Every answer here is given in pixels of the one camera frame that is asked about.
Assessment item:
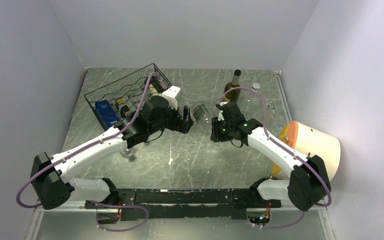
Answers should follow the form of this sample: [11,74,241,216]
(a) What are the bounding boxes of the clear round silver-capped bottle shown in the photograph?
[191,103,216,134]

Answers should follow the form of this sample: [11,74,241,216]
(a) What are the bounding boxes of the tall dark wine bottle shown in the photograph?
[223,69,242,102]

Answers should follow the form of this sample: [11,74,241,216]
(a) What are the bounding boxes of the square black-capped liquor bottle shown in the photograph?
[115,97,134,119]

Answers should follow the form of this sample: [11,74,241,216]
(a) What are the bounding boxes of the blue liquid glass bottle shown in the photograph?
[95,100,119,130]

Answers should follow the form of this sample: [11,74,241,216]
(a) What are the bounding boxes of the dark green labelled wine bottle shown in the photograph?
[147,76,167,97]

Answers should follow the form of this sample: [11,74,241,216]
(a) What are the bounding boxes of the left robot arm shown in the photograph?
[30,95,194,210]

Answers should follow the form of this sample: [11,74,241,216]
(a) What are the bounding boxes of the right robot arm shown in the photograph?
[210,102,332,212]

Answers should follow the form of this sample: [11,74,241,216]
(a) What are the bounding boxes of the clear bottle red label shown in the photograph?
[266,102,277,125]

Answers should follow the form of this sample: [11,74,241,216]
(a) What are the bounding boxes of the cream drum orange lid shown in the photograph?
[278,120,341,181]

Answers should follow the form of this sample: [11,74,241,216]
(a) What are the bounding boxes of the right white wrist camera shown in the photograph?
[215,101,229,111]

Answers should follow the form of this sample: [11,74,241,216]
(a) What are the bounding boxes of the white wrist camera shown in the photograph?
[161,85,182,110]
[215,101,229,111]

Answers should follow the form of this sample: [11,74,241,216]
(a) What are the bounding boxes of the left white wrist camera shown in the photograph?
[161,85,182,110]

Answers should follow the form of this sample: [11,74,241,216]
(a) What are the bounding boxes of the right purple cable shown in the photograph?
[215,86,333,208]

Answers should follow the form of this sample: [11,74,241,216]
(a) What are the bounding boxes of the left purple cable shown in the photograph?
[15,72,163,209]

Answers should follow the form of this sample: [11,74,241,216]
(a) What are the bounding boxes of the black wire wine rack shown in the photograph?
[84,63,172,131]

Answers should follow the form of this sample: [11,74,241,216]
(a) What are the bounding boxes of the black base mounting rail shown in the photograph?
[102,188,282,221]

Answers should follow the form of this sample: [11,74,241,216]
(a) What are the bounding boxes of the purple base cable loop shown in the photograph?
[89,200,150,233]

